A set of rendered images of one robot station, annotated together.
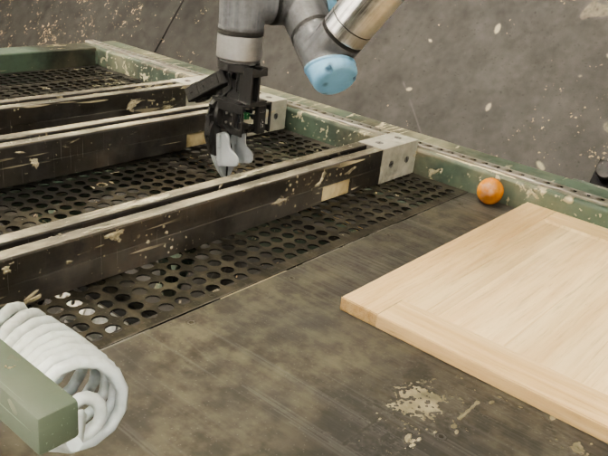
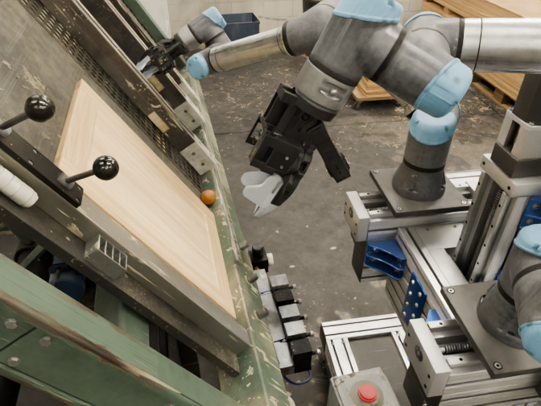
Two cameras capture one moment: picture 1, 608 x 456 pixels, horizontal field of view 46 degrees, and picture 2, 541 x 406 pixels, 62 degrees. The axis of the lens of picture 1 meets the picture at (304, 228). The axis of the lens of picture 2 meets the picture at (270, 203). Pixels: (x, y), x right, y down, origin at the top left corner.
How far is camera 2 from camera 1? 83 cm
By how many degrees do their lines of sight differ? 20
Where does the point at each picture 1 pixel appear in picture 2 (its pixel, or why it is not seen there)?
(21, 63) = (154, 33)
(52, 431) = not seen: outside the picture
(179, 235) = (77, 27)
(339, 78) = (196, 68)
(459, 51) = (311, 239)
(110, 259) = not seen: outside the picture
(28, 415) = not seen: outside the picture
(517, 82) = (313, 271)
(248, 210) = (113, 65)
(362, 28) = (219, 56)
